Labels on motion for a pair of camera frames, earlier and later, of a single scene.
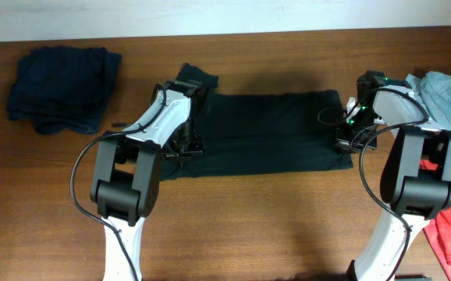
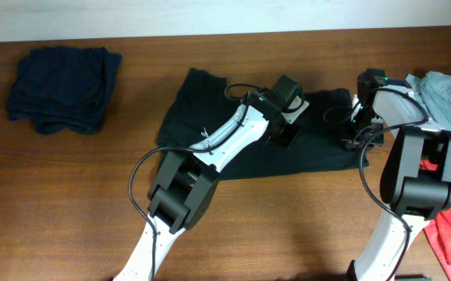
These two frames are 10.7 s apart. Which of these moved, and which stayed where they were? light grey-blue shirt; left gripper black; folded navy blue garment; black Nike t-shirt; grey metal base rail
Moved: black Nike t-shirt; left gripper black
Stayed: light grey-blue shirt; grey metal base rail; folded navy blue garment
